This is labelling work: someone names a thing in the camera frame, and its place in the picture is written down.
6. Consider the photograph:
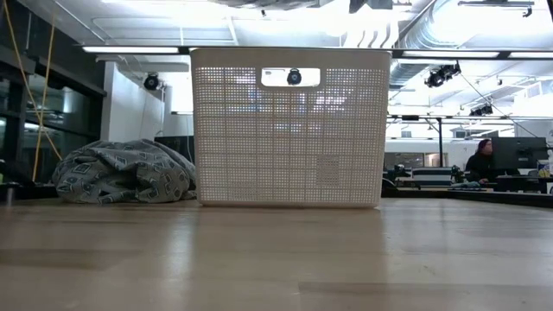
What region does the white perforated plastic basket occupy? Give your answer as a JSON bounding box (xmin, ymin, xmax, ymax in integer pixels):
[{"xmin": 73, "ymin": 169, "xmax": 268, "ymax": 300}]
[{"xmin": 189, "ymin": 47, "xmax": 392, "ymax": 209}]

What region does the small black monitor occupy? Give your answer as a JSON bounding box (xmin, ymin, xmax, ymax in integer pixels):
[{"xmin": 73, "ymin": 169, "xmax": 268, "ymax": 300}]
[{"xmin": 154, "ymin": 135, "xmax": 195, "ymax": 164}]

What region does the grey patterned cloth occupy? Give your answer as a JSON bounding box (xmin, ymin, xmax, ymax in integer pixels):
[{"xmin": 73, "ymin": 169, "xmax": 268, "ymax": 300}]
[{"xmin": 51, "ymin": 138, "xmax": 198, "ymax": 205}]

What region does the striped storage box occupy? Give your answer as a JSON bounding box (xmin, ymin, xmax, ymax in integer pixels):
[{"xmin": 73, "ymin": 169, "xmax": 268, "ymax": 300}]
[{"xmin": 411, "ymin": 167, "xmax": 453, "ymax": 187}]

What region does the person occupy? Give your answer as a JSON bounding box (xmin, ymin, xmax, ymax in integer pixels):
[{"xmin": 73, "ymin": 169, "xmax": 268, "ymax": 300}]
[{"xmin": 464, "ymin": 138, "xmax": 496, "ymax": 185}]

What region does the large black computer monitor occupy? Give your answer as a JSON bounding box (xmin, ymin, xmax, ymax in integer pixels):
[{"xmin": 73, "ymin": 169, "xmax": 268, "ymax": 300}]
[{"xmin": 491, "ymin": 136, "xmax": 550, "ymax": 169}]

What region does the black overhead frame beam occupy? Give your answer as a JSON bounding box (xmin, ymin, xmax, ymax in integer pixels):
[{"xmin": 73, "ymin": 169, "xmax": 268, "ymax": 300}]
[{"xmin": 79, "ymin": 44, "xmax": 553, "ymax": 60}]

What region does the black vertical post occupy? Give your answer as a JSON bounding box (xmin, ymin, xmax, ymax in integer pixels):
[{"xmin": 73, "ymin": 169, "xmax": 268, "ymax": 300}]
[{"xmin": 436, "ymin": 117, "xmax": 444, "ymax": 168}]

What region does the black camera cluster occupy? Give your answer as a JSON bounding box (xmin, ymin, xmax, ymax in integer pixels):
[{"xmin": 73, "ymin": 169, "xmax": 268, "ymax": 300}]
[{"xmin": 424, "ymin": 61, "xmax": 462, "ymax": 89}]

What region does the small black ceiling camera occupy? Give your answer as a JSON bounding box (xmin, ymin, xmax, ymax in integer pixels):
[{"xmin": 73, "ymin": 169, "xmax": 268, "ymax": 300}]
[{"xmin": 469, "ymin": 103, "xmax": 494, "ymax": 117}]

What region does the yellow cable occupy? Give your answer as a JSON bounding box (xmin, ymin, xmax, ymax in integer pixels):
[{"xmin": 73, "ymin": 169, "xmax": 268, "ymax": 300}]
[{"xmin": 3, "ymin": 0, "xmax": 64, "ymax": 182}]

